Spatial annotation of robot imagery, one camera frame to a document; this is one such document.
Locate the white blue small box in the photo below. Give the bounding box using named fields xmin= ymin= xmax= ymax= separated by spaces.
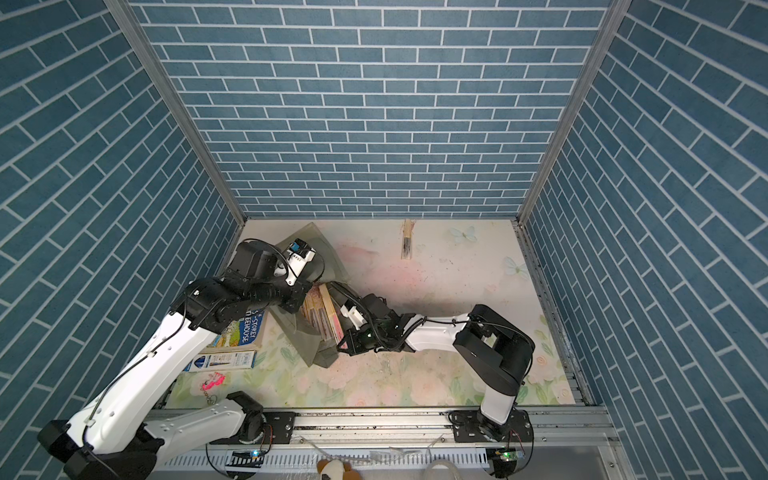
xmin=183 ymin=351 xmax=256 ymax=373

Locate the pink folding fan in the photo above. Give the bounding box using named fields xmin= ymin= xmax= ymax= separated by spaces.
xmin=318 ymin=284 xmax=344 ymax=344

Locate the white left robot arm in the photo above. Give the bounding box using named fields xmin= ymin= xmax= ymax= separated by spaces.
xmin=38 ymin=239 xmax=316 ymax=479

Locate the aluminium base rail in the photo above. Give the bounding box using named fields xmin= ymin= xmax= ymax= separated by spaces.
xmin=155 ymin=405 xmax=634 ymax=479

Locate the black patterned bamboo folding fan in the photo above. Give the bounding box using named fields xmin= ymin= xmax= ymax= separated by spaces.
xmin=401 ymin=219 xmax=415 ymax=260

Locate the brown plush toy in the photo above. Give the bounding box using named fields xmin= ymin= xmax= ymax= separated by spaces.
xmin=316 ymin=459 xmax=362 ymax=480

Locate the pink keychain toy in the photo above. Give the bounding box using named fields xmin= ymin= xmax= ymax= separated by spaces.
xmin=201 ymin=372 xmax=226 ymax=392

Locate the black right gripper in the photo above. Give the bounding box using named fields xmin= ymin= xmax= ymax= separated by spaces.
xmin=336 ymin=325 xmax=389 ymax=355

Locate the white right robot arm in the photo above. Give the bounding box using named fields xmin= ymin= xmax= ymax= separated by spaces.
xmin=337 ymin=294 xmax=535 ymax=426

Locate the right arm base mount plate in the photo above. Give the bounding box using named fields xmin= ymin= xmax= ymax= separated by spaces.
xmin=447 ymin=409 xmax=534 ymax=443

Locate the olive green canvas tote bag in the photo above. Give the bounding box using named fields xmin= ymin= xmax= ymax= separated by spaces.
xmin=268 ymin=223 xmax=350 ymax=368

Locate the blue illustrated book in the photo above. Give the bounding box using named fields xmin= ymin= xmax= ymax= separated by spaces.
xmin=205 ymin=310 xmax=264 ymax=353

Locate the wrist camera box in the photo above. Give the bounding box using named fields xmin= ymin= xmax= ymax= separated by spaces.
xmin=284 ymin=239 xmax=316 ymax=286
xmin=340 ymin=304 xmax=366 ymax=330

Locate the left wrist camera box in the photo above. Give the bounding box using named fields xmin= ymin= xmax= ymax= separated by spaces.
xmin=284 ymin=239 xmax=316 ymax=286

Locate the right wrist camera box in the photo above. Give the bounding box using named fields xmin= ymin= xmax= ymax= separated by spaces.
xmin=340 ymin=304 xmax=366 ymax=330

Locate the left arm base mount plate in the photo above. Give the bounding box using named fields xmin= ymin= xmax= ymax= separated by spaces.
xmin=212 ymin=411 xmax=297 ymax=447

